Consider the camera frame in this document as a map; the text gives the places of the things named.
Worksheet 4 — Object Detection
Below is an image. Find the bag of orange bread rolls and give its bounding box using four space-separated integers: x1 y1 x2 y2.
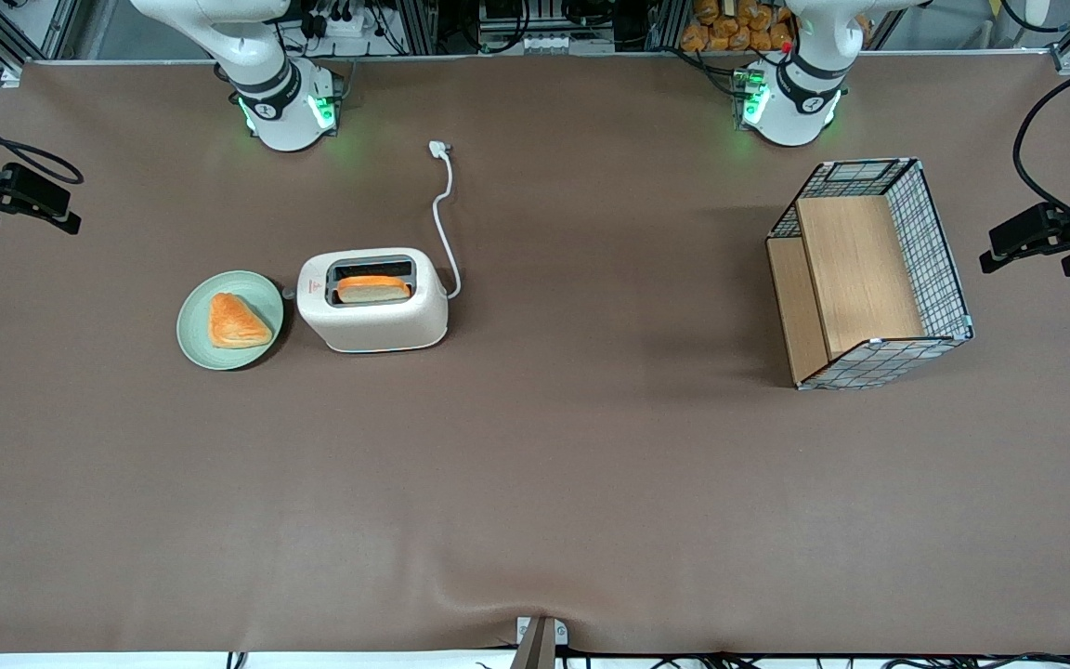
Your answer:
680 0 798 54

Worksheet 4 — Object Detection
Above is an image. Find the black wire mesh basket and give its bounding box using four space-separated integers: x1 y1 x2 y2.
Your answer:
765 157 975 391

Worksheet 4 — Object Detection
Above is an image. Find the pale green round plate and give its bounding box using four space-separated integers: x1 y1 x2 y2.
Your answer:
176 270 285 372

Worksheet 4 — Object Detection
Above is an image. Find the grey table edge clamp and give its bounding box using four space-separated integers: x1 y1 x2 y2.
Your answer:
509 615 570 669

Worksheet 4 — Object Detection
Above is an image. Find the white power strip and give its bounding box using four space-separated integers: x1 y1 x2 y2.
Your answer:
298 0 378 40

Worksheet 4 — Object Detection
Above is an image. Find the toast slice in toaster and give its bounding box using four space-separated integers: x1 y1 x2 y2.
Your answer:
336 274 412 305

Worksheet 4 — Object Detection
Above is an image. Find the wooden step shelf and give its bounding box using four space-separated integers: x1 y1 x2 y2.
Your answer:
767 194 926 384

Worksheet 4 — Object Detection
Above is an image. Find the white toaster power cord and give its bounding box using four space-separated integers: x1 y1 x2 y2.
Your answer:
428 139 463 300

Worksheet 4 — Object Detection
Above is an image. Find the brown table cover cloth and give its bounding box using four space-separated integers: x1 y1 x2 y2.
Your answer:
0 51 1070 656

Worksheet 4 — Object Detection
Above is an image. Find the triangular golden pastry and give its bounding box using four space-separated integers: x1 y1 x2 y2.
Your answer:
208 293 274 350

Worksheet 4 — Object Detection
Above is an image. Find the white two-slot toaster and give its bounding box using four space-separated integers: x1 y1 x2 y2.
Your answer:
282 247 450 354

